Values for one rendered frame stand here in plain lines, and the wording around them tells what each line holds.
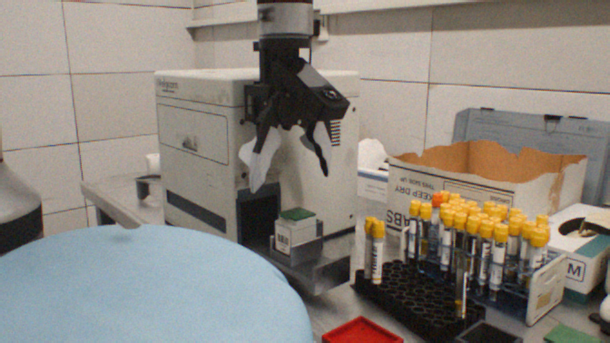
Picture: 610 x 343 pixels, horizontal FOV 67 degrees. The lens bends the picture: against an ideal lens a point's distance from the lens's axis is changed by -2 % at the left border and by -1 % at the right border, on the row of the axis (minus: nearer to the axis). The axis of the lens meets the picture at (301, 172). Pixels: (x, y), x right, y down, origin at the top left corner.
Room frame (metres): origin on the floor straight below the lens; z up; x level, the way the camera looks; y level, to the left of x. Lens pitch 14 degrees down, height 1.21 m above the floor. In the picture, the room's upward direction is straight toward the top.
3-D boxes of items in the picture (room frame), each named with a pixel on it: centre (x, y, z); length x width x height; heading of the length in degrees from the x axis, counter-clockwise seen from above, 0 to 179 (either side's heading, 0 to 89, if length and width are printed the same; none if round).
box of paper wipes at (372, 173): (1.12, -0.16, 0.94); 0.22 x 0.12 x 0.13; 44
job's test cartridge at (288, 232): (0.64, 0.01, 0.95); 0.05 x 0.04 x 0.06; 130
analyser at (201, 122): (0.86, 0.08, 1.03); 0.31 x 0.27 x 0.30; 40
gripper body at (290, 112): (0.66, 0.03, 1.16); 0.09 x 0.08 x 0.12; 40
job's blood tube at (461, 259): (0.50, -0.19, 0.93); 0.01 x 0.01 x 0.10; 29
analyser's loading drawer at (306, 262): (0.65, 0.02, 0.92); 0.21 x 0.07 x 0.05; 40
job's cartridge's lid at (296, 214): (0.64, 0.01, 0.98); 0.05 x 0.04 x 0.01; 130
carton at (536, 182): (0.83, -0.34, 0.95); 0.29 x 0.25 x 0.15; 130
